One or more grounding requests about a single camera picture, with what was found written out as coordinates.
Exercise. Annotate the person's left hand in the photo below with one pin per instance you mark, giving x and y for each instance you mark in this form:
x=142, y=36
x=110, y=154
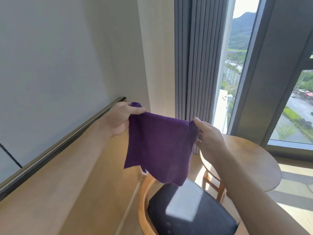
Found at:
x=119, y=117

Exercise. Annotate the person's right hand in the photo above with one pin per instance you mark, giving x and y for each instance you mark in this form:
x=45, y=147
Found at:
x=210, y=141

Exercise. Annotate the purple microfibre cloth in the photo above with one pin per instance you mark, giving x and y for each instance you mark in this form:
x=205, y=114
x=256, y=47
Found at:
x=159, y=144

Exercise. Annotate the wooden chair with black seat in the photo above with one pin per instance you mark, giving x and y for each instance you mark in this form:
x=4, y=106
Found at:
x=190, y=210

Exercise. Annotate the person's left forearm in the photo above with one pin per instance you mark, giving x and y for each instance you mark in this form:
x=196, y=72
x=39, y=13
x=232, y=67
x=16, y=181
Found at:
x=51, y=183

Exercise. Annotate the person's right forearm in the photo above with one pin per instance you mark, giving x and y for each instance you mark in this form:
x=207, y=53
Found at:
x=259, y=200

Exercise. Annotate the round wooden table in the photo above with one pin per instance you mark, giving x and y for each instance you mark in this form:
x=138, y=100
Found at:
x=254, y=163

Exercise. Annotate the grey pleated curtain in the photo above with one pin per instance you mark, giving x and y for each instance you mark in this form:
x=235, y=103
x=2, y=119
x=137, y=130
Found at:
x=198, y=66

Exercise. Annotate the large glass window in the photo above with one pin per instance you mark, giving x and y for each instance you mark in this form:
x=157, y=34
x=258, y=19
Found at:
x=276, y=70

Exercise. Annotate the dark metal wall rail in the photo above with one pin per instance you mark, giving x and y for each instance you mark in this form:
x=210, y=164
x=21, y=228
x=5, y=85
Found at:
x=61, y=144

